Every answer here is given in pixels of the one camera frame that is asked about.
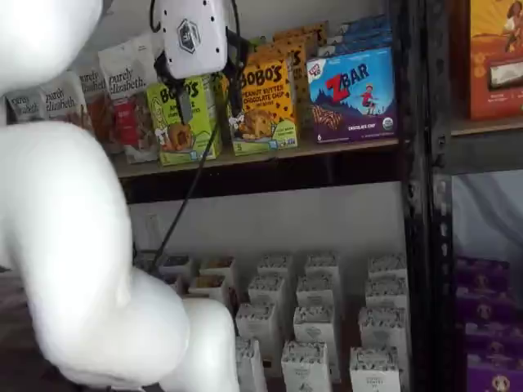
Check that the wooden metal-framed shelf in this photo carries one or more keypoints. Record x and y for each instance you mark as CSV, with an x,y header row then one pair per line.
x,y
417,245

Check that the cranberry pecan granola bag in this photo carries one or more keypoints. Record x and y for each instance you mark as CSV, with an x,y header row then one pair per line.
x,y
130,122

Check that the blue label granola box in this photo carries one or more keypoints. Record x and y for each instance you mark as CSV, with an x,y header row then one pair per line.
x,y
175,263

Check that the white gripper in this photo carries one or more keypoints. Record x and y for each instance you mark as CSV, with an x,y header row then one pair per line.
x,y
192,45

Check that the orange Bobo's oat bites box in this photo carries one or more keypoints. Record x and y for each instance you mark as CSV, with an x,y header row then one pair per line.
x,y
304,47
320,32
297,90
265,114

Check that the green Bobo's apple pie box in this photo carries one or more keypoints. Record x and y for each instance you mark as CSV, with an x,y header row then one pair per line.
x,y
180,139
254,44

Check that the orange dog print box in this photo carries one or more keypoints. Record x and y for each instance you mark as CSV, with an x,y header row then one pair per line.
x,y
490,41

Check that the blue purple Zbar box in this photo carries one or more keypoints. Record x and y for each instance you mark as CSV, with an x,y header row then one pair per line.
x,y
351,102
355,43
367,26

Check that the white floral pantry box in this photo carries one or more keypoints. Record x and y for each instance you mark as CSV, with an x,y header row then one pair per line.
x,y
304,367
382,326
384,292
322,263
265,288
386,265
312,322
314,290
257,322
249,367
274,263
374,371

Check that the yellow label granola box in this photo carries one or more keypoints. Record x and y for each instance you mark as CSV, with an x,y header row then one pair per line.
x,y
206,286
216,265

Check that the black metal shelf frame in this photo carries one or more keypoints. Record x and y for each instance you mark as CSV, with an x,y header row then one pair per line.
x,y
443,245

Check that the pumpkin cinnamon granola bag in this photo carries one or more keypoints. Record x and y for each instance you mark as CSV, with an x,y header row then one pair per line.
x,y
94,81

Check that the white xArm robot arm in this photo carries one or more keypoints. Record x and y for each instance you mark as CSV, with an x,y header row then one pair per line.
x,y
61,224

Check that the purple snack box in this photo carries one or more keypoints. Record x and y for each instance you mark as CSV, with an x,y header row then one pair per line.
x,y
494,339
494,377
486,304
482,273

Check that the purely elizabeth granola bag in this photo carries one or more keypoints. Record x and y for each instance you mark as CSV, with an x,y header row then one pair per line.
x,y
24,107
61,98

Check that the particle board shelf panel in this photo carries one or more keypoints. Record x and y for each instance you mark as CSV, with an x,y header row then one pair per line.
x,y
490,126
286,153
351,286

